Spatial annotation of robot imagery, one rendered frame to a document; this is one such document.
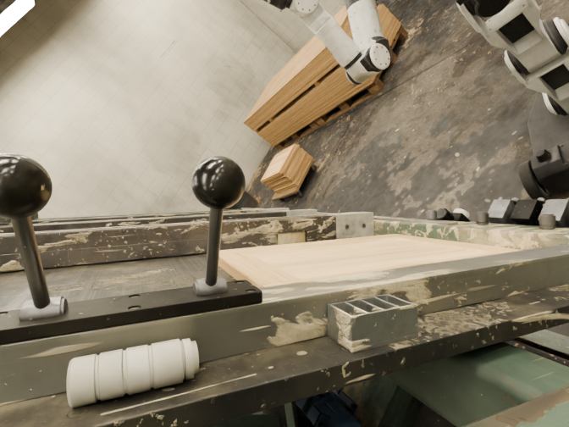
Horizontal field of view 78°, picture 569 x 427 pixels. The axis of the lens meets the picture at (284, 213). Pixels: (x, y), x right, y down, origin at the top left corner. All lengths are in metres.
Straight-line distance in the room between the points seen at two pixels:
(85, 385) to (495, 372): 0.33
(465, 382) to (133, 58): 6.58
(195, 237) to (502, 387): 0.64
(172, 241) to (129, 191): 5.15
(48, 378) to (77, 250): 0.54
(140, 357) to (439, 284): 0.30
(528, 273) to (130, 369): 0.45
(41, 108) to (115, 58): 1.38
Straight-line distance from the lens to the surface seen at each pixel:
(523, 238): 0.75
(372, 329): 0.32
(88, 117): 6.24
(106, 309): 0.30
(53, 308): 0.31
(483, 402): 0.41
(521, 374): 0.40
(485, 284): 0.47
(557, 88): 1.91
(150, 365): 0.27
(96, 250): 0.83
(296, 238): 0.91
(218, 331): 0.30
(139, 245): 0.82
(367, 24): 1.23
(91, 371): 0.27
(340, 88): 4.48
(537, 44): 1.63
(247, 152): 6.65
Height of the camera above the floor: 1.46
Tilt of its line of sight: 20 degrees down
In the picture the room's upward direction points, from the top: 55 degrees counter-clockwise
